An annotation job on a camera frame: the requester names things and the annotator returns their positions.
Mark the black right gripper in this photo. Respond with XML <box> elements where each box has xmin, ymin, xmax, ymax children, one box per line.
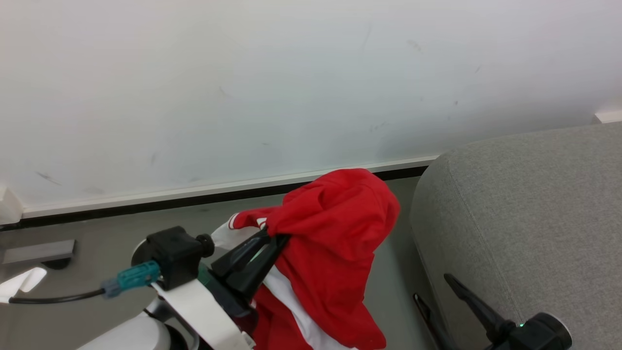
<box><xmin>413</xmin><ymin>274</ymin><xmax>573</xmax><ymax>350</ymax></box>

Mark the white and green left gripper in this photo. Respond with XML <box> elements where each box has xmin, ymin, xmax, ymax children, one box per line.
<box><xmin>152</xmin><ymin>228</ymin><xmax>291</xmax><ymax>350</ymax></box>

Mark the red and white garment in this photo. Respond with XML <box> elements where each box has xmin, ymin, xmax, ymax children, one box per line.
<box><xmin>211</xmin><ymin>168</ymin><xmax>401</xmax><ymax>350</ymax></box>

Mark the white and black baseboard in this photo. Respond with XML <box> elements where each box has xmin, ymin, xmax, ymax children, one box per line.
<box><xmin>0</xmin><ymin>155</ymin><xmax>440</xmax><ymax>231</ymax></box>

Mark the grey fabric sofa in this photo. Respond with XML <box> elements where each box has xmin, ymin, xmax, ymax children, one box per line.
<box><xmin>409</xmin><ymin>122</ymin><xmax>622</xmax><ymax>350</ymax></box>

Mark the black cable with teal connector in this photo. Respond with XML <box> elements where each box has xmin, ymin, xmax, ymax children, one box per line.
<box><xmin>8</xmin><ymin>261</ymin><xmax>161</xmax><ymax>305</ymax></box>

